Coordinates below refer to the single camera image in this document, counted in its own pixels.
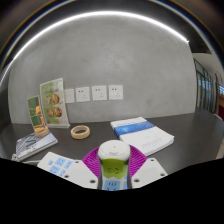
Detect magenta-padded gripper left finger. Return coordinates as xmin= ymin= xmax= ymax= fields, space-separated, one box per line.
xmin=63 ymin=148 xmax=101 ymax=190

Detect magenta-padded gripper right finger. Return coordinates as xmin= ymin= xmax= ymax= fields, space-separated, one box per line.
xmin=128 ymin=145 xmax=168 ymax=188

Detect white and blue book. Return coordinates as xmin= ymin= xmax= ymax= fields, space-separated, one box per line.
xmin=110 ymin=116 xmax=175 ymax=157

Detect beige tape roll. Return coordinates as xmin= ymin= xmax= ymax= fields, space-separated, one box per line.
xmin=70 ymin=124 xmax=91 ymax=140

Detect grey printed magazine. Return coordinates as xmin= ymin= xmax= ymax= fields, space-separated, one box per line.
xmin=14 ymin=131 xmax=59 ymax=162

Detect small menu card, wooden base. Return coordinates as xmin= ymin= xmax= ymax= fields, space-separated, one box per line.
xmin=26 ymin=95 xmax=50 ymax=138

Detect large acrylic menu stand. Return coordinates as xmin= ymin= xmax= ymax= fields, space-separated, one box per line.
xmin=39 ymin=77 xmax=71 ymax=129

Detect glass partition, dark frames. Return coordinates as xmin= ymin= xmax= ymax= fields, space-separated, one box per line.
xmin=193 ymin=58 xmax=224 ymax=114

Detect white ceiling light strip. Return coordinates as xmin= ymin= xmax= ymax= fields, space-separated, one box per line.
xmin=0 ymin=10 xmax=190 ymax=84

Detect blank white wall plate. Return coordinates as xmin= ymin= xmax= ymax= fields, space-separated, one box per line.
xmin=64 ymin=88 xmax=76 ymax=104

